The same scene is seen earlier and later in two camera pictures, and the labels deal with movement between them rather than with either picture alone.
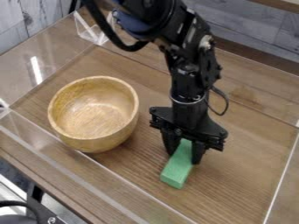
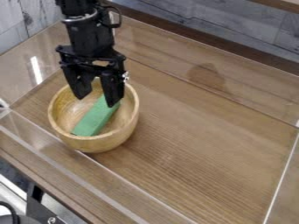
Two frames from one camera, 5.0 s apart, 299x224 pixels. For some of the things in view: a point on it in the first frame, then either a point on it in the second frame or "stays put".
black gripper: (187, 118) -> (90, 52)
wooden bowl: (94, 112) stays put
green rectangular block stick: (179, 164) -> (95, 118)
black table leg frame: (46, 216) stays put
